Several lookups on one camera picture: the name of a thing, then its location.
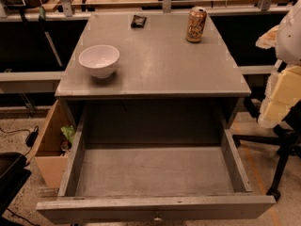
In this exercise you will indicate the white bowl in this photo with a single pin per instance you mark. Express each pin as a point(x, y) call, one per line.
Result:
point(99, 61)

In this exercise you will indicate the dark snack packet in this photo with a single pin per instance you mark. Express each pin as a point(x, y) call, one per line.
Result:
point(138, 21)

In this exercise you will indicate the green crumpled bag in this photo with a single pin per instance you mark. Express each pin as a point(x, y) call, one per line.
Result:
point(68, 132)

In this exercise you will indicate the black office chair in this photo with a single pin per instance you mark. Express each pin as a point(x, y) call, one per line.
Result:
point(288, 141)

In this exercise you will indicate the black bin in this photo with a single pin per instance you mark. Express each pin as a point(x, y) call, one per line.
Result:
point(13, 176)

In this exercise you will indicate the open grey drawer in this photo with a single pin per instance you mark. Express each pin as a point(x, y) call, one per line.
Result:
point(106, 183)

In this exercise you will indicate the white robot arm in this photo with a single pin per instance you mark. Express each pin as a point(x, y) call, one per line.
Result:
point(283, 89)

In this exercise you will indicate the black power adapter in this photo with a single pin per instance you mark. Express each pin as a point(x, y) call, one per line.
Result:
point(30, 140)

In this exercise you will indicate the orange soda can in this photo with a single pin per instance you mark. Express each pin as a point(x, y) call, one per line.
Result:
point(196, 22)

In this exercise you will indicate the grey cabinet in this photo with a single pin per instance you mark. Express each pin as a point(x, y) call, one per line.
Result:
point(166, 90)

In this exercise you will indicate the cardboard box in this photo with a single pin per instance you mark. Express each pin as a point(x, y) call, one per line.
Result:
point(52, 147)

